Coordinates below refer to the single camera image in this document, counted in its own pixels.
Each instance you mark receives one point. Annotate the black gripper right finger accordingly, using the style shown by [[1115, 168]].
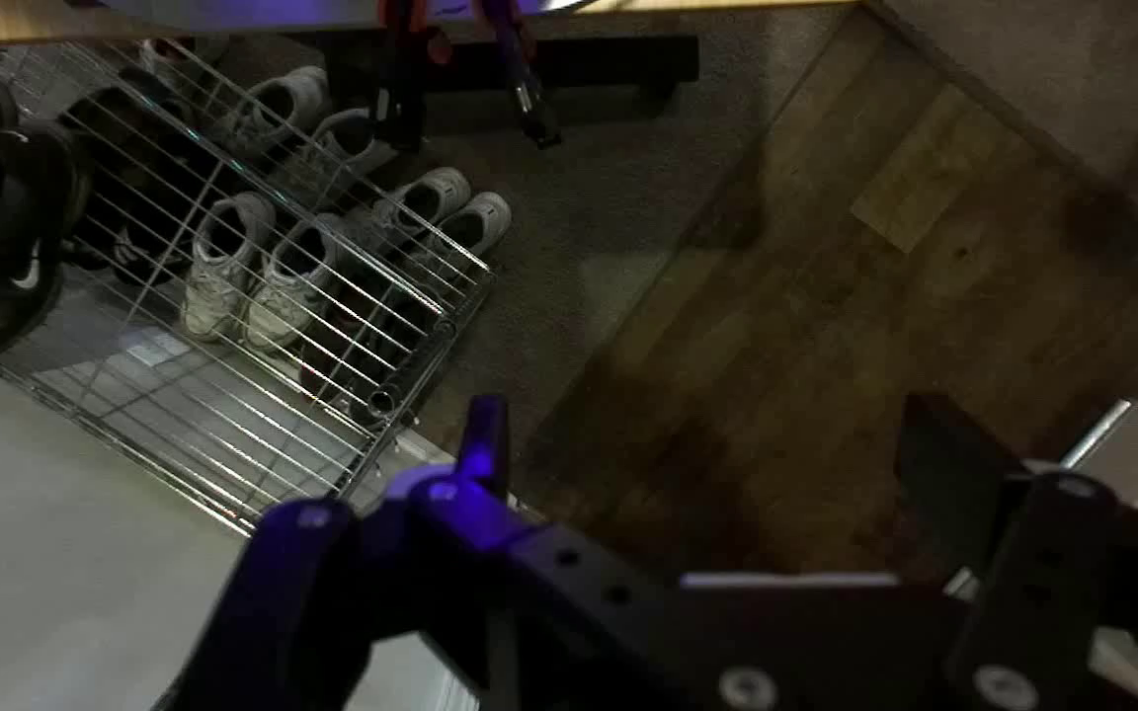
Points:
[[949, 458]]

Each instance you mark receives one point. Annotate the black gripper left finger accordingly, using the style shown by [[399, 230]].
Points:
[[483, 440]]

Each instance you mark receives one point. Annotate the black red clamp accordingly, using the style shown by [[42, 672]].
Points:
[[520, 74], [404, 66]]

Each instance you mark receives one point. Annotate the wooden table board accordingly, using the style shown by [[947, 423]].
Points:
[[18, 19]]

